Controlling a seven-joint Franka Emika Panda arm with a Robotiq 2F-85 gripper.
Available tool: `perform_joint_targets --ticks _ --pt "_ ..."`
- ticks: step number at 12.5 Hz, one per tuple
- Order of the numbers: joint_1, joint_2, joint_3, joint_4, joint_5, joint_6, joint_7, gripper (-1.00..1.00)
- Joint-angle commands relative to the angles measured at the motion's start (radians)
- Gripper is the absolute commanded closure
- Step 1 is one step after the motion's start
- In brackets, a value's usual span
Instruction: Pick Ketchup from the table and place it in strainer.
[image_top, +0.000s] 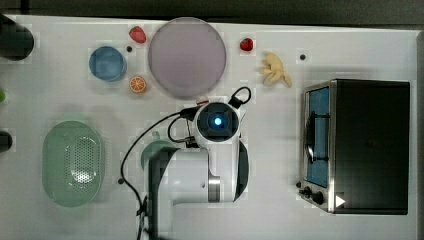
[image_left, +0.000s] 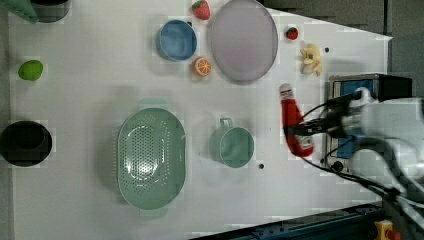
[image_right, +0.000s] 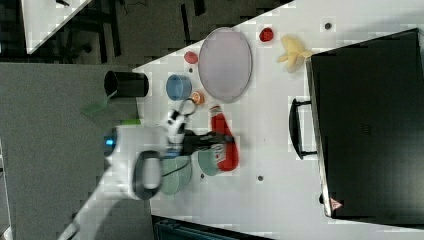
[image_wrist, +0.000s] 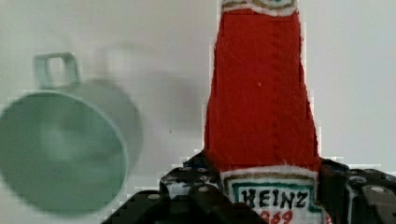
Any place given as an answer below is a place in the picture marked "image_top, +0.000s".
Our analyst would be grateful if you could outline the red ketchup bottle toy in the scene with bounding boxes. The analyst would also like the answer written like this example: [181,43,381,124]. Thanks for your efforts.
[197,100,210,106]

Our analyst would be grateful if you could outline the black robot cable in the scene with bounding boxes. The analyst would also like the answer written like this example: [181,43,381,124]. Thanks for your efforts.
[119,86,253,240]

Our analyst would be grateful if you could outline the black cylinder lower left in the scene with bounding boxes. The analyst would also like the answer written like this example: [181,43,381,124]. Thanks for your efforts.
[0,131,13,152]

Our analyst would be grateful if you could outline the purple round plate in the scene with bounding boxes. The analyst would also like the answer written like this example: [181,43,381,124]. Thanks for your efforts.
[148,17,226,98]

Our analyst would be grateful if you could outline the green oval strainer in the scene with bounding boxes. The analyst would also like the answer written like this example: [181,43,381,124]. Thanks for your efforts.
[42,121,105,208]

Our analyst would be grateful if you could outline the silver black toaster oven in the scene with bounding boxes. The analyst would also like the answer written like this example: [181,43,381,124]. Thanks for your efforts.
[296,79,411,215]

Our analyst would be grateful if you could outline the green mug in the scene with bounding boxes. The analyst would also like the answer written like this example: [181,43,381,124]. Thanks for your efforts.
[140,131,175,171]

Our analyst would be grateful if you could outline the orange slice toy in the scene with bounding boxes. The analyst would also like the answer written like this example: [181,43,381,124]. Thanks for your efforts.
[129,76,147,94]

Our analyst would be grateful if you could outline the pink strawberry toy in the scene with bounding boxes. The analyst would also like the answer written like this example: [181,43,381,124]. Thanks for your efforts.
[129,26,147,44]

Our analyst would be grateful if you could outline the blue bowl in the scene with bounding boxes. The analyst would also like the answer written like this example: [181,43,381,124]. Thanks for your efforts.
[89,46,127,82]

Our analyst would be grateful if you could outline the green lime toy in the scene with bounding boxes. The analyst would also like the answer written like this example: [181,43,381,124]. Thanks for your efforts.
[0,91,6,102]

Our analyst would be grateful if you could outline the black cylinder upper left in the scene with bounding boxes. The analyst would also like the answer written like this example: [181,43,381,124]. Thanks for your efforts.
[0,14,34,61]

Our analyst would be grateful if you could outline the red strawberry toy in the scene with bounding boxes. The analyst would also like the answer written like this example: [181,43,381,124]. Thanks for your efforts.
[239,38,254,52]

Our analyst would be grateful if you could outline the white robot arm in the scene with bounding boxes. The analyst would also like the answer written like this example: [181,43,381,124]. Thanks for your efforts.
[148,102,249,240]

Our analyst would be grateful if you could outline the black cylinder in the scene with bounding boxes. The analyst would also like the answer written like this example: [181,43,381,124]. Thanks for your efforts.
[0,14,34,61]
[0,131,13,152]

